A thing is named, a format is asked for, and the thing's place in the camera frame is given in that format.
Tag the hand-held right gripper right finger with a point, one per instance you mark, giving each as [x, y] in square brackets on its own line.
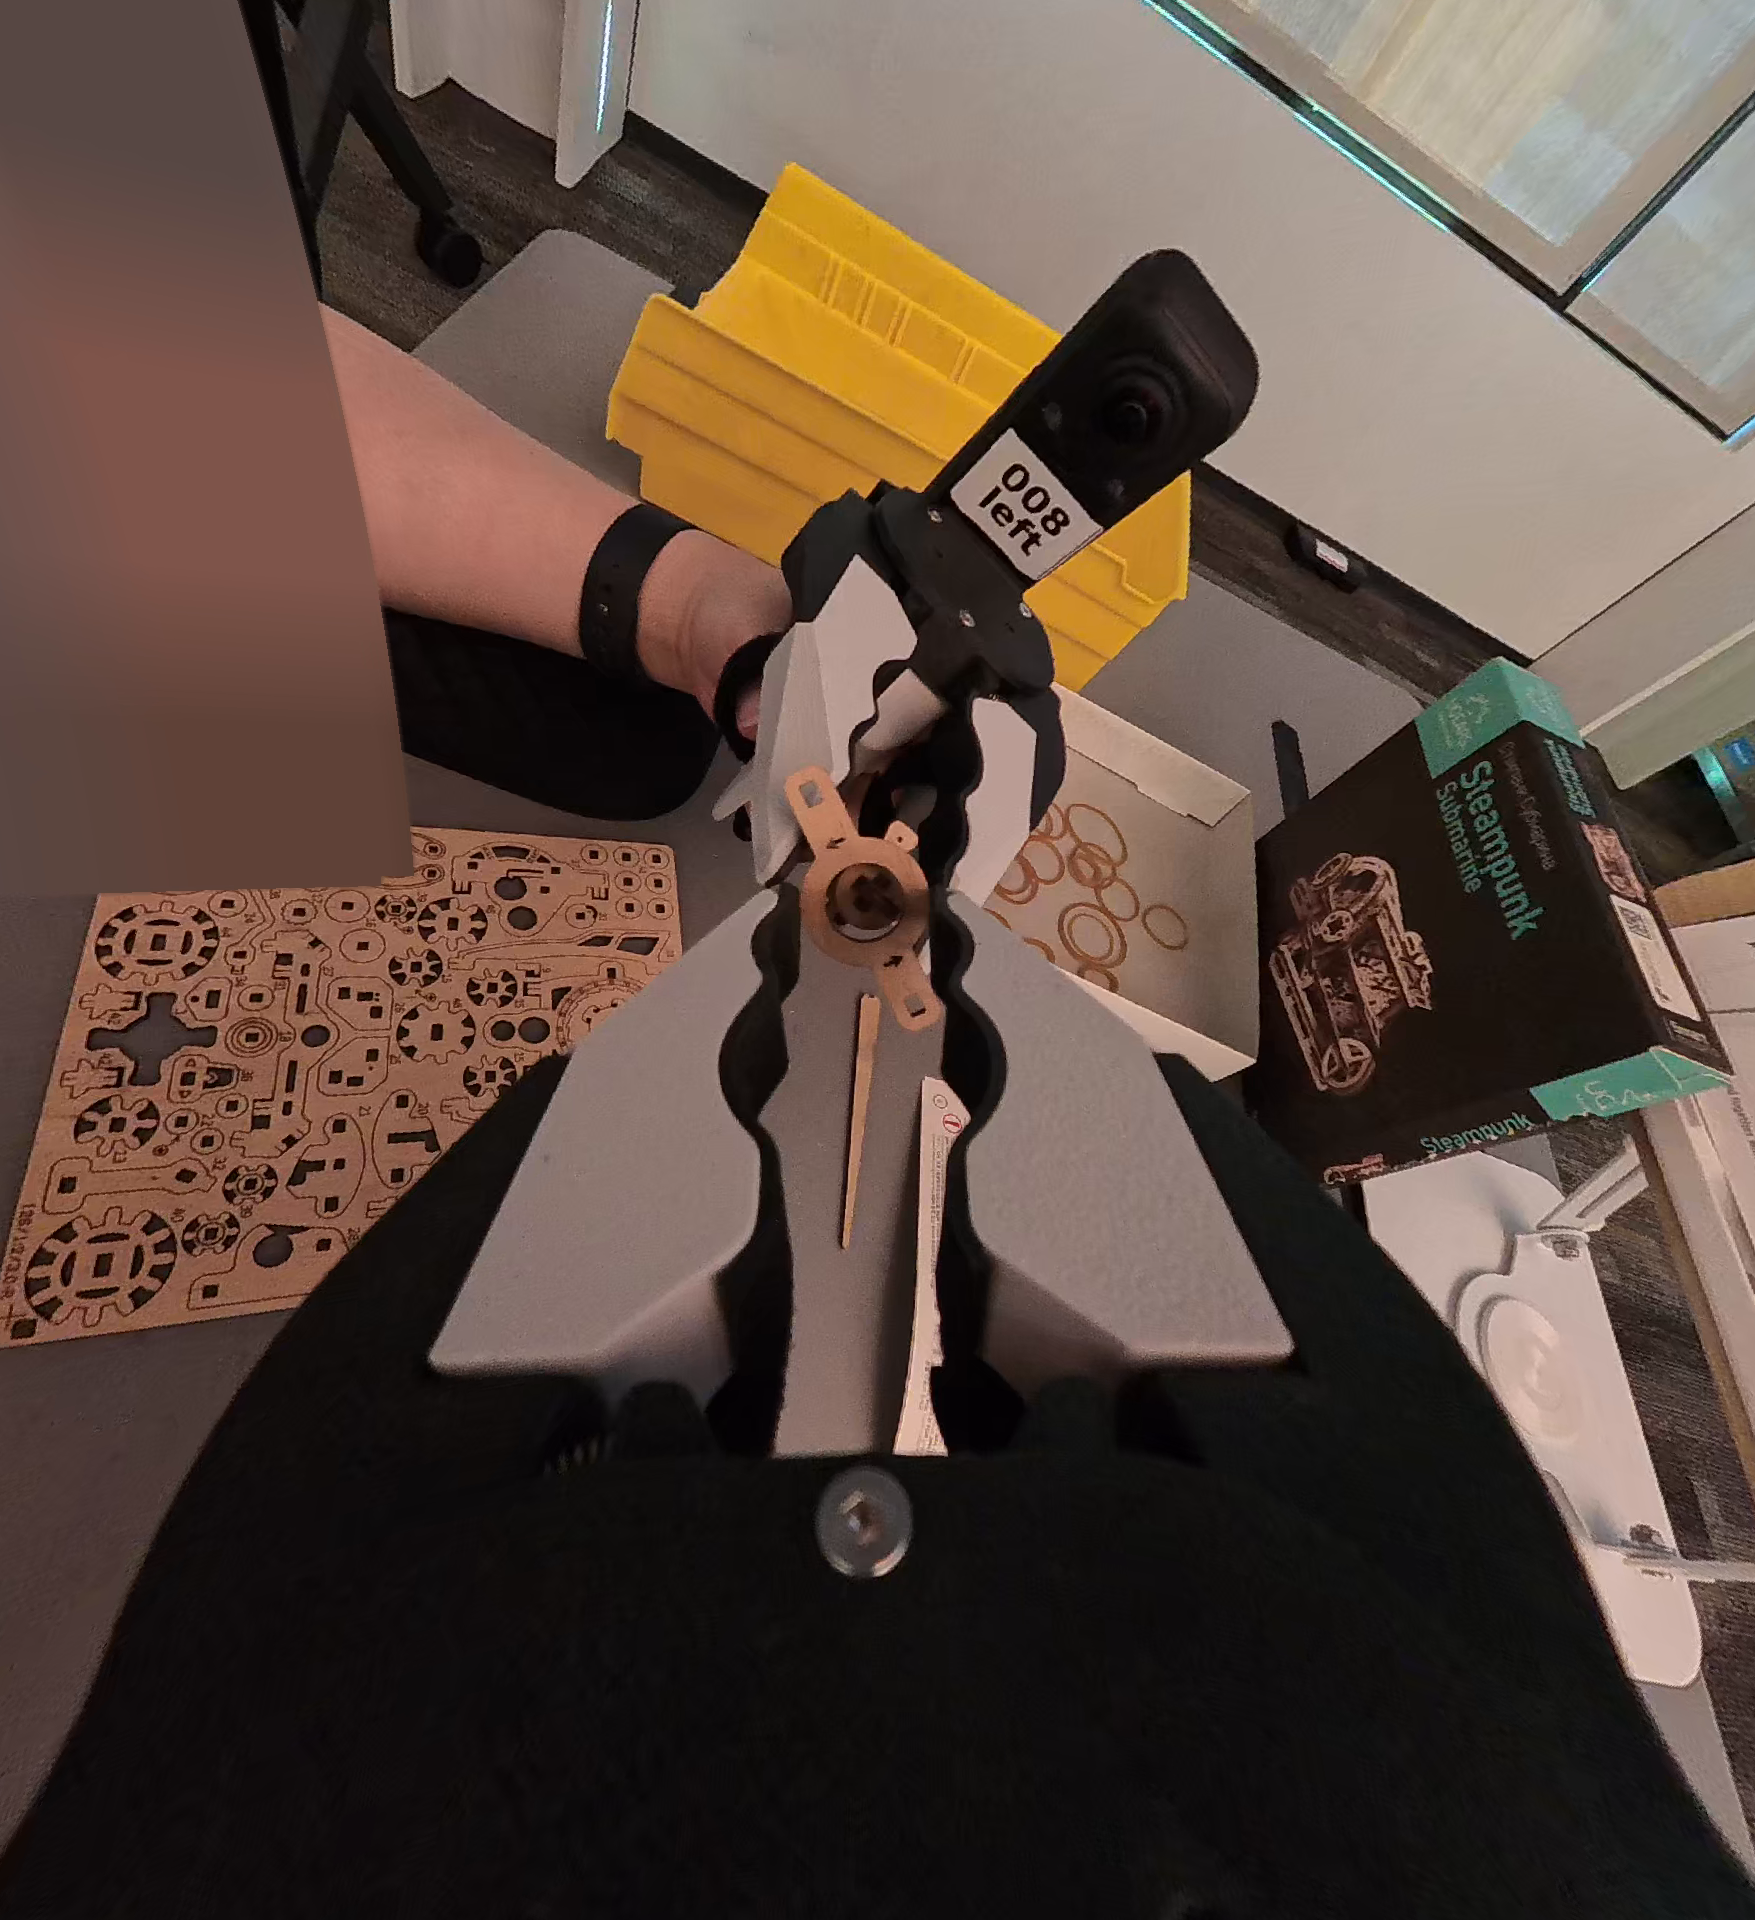
[1118, 1185]

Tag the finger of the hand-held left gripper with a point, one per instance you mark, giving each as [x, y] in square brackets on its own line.
[817, 691]
[1022, 781]

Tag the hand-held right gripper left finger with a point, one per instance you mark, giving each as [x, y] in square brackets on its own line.
[607, 1185]

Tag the small wooden axle part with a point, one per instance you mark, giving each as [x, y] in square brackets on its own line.
[865, 896]

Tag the person's left forearm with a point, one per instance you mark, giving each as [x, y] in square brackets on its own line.
[473, 480]

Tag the laser-cut wooden parts sheet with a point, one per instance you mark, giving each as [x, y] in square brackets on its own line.
[293, 1050]

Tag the black model kit box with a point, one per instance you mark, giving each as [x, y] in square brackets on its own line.
[1476, 931]

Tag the person's left hand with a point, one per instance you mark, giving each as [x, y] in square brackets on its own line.
[727, 615]

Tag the pile of rubber bands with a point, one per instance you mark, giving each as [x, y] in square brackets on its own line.
[1101, 901]

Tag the white box with rubber bands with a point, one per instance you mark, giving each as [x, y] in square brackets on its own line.
[1192, 839]

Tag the white paper strip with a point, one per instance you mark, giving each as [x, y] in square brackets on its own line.
[922, 1275]

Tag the black wrist band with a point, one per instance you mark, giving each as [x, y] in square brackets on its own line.
[622, 585]

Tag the wooden toothpick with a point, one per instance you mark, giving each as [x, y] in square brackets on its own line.
[862, 1109]

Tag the dark cloth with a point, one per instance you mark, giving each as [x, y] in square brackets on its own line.
[547, 734]

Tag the yellow plastic bin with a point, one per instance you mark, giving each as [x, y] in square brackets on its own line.
[817, 346]

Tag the black floor outlet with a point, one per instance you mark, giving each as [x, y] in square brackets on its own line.
[1323, 556]

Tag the white stand base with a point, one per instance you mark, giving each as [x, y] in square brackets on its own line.
[1537, 1350]

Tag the black chair base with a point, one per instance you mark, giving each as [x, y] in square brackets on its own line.
[434, 211]

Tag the white post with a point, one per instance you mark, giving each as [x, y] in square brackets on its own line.
[587, 90]

